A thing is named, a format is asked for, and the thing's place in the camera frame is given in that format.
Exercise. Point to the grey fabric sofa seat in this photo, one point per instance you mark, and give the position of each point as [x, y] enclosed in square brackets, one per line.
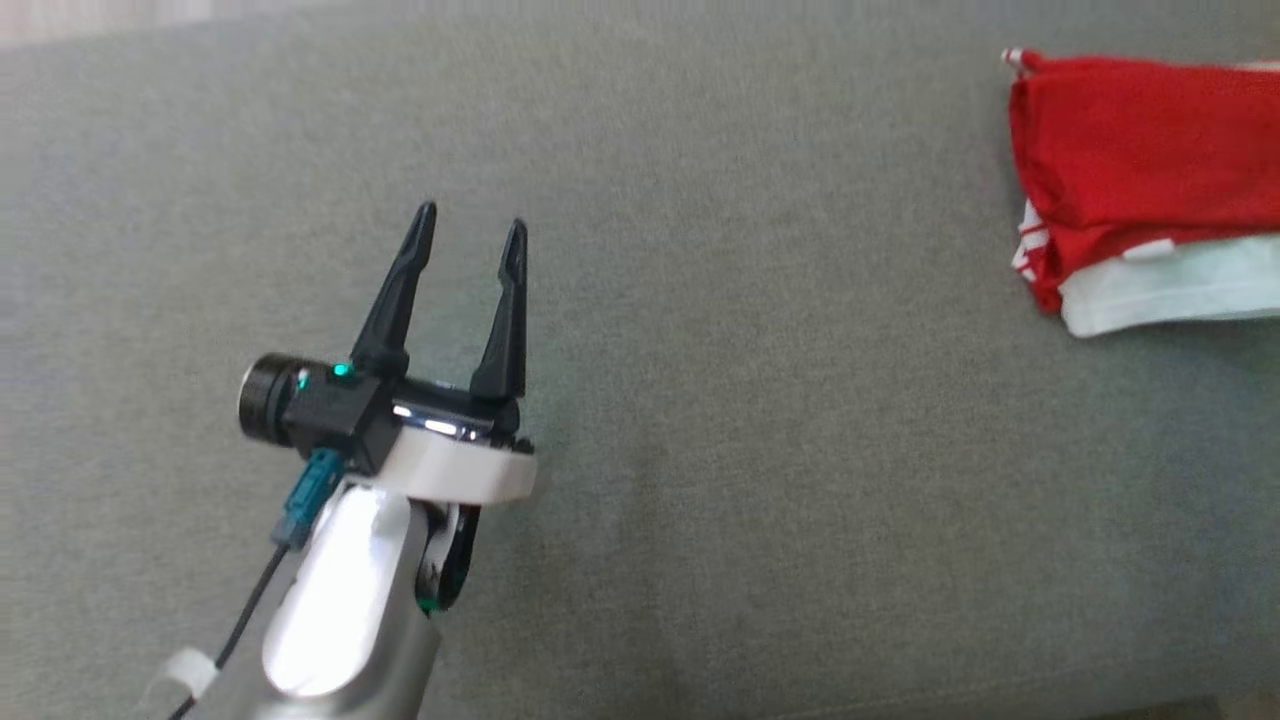
[750, 400]

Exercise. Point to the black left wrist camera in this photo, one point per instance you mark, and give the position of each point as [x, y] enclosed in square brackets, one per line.
[330, 415]

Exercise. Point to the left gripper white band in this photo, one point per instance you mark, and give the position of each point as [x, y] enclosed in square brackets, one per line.
[460, 465]

